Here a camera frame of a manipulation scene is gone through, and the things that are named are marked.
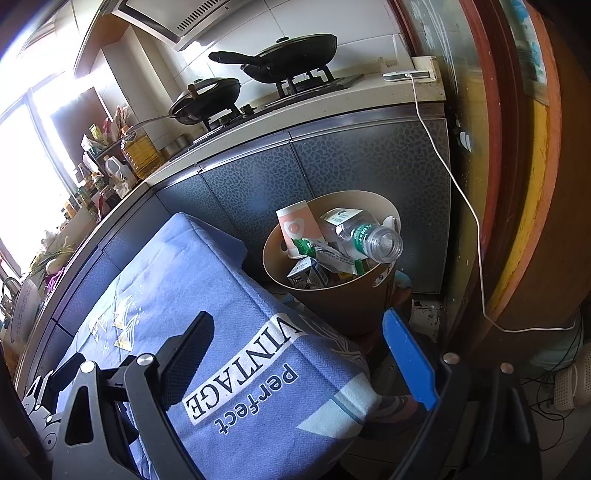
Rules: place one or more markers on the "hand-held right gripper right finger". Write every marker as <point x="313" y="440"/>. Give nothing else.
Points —
<point x="408" y="360"/>

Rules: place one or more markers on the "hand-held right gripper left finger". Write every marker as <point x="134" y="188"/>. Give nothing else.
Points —
<point x="189" y="350"/>

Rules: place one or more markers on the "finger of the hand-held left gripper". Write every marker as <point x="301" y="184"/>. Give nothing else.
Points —
<point x="67" y="371"/>

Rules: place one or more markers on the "tan trash bin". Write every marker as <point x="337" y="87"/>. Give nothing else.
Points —
<point x="341" y="304"/>

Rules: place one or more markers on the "clear plastic bottle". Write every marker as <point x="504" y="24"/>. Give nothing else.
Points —
<point x="369" y="240"/>

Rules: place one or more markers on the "blue white milk carton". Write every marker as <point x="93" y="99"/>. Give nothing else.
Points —
<point x="307" y="274"/>

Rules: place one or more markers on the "small green white carton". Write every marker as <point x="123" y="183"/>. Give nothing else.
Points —
<point x="318" y="251"/>

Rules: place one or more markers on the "pink paper cup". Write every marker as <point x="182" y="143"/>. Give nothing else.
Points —
<point x="293" y="226"/>

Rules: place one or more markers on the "blue printed tablecloth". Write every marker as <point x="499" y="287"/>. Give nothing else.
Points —
<point x="207" y="286"/>

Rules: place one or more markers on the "white enamel basin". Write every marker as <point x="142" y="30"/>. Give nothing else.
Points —
<point x="25" y="309"/>

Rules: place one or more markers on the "tall chrome faucet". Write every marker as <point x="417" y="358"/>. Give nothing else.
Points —
<point x="8" y="295"/>

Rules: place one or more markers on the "green onions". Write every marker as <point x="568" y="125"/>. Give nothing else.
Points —
<point x="53" y="256"/>

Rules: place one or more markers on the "white plastic basket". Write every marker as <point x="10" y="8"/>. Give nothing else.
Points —
<point x="575" y="378"/>

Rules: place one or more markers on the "row of condiment bottles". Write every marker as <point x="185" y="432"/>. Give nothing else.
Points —
<point x="92" y="184"/>

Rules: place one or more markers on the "white plastic jug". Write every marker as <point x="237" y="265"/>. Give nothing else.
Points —
<point x="119" y="173"/>

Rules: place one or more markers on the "yellow cooking oil bottle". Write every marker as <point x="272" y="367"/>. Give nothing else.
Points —
<point x="141" y="154"/>

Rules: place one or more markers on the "grey kitchen counter cabinet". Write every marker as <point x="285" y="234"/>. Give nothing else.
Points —
<point x="360" y="161"/>

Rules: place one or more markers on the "small steel pot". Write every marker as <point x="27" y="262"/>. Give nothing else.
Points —
<point x="174" y="145"/>

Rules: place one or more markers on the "kitchen window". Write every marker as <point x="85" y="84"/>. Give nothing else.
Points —
<point x="27" y="161"/>

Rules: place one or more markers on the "black wok with lid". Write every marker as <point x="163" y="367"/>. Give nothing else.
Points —
<point x="207" y="99"/>

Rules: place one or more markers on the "gas stove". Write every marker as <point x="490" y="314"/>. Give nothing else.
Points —
<point x="304" y="87"/>

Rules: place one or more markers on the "steel range hood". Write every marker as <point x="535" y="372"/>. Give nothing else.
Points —
<point x="194" y="18"/>

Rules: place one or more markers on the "wooden door frame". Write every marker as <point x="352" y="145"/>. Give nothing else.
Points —
<point x="489" y="138"/>

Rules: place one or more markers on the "white wall socket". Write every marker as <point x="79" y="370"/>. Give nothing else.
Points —
<point x="425" y="64"/>

